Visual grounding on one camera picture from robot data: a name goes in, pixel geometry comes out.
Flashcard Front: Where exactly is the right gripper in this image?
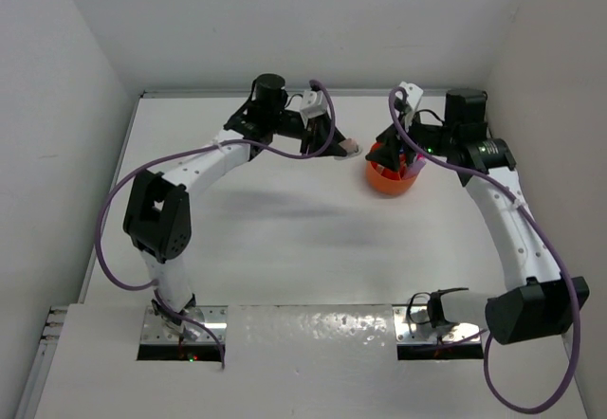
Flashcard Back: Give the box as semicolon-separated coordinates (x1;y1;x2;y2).
365;107;456;171

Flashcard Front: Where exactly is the metal base plate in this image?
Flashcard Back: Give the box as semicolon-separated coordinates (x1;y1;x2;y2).
139;306;228;345
393;303;482;346

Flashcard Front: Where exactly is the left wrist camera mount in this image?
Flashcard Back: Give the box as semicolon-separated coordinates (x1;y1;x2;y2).
299;89;328;120

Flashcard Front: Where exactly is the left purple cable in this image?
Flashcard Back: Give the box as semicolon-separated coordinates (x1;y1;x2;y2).
95;80;337;372

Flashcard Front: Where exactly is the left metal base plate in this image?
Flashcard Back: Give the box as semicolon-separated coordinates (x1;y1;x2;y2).
139;306;228;345

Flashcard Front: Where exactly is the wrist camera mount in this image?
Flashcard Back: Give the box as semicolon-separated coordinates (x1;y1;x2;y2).
395;82;424;126
299;89;328;120

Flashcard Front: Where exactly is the orange round divided container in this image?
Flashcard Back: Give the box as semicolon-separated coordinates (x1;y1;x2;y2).
365;155;417;196

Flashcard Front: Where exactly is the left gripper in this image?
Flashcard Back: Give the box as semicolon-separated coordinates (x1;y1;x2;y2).
267;108;347;155

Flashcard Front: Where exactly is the light pink highlighter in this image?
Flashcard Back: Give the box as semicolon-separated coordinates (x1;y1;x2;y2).
405;159;426;179

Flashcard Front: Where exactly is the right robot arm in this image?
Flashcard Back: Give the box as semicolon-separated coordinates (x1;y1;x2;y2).
366;82;589;345

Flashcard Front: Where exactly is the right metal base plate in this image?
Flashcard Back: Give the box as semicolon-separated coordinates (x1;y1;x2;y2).
393;303;482;346

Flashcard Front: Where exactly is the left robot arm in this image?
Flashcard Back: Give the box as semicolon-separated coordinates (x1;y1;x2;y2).
123;73;359;331

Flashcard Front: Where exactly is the pink mini stapler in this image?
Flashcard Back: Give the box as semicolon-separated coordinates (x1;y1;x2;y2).
334;138;361;160

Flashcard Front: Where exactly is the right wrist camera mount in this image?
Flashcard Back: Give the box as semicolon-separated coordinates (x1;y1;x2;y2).
395;82;424;126

